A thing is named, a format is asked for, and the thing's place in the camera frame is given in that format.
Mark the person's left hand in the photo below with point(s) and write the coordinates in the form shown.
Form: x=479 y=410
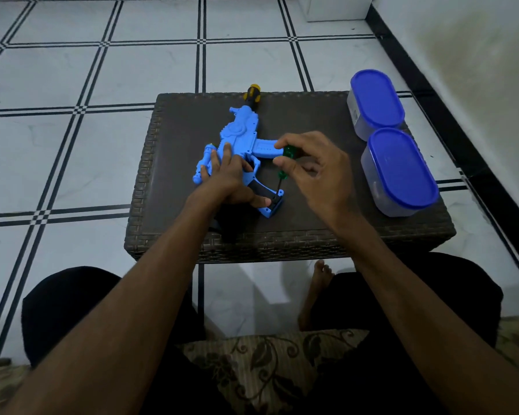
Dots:
x=225 y=185

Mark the person's right hand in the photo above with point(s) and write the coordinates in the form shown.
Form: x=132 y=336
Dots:
x=328 y=181

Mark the person's right thumb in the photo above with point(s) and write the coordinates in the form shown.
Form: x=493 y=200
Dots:
x=286 y=164

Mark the person's left thumb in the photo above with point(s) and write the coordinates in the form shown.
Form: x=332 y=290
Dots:
x=259 y=200

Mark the person's left middle finger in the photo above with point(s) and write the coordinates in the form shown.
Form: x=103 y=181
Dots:
x=227 y=155

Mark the person's left little finger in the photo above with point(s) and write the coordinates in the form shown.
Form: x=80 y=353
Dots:
x=205 y=172

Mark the blue plastic toy gun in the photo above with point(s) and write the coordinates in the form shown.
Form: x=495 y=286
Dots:
x=242 y=133

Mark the person's right forearm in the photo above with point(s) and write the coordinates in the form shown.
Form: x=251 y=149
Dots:
x=424 y=324

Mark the person's left forearm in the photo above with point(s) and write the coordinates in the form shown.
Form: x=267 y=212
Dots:
x=125 y=306

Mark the dark wicker table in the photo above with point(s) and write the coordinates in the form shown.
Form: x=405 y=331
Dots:
x=320 y=112

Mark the yellow and black screwdriver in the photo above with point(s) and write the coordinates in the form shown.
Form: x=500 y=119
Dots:
x=251 y=95

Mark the person's bare foot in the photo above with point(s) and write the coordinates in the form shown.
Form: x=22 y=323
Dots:
x=318 y=285

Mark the clear container with blue lid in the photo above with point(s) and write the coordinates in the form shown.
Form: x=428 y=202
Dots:
x=400 y=168
x=374 y=99

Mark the white furniture base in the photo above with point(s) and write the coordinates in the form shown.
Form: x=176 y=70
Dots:
x=333 y=6

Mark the floral patterned sofa seat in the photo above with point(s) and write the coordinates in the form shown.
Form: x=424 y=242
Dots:
x=259 y=367

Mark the person's black shorts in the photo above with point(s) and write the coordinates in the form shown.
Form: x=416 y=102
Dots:
x=69 y=306

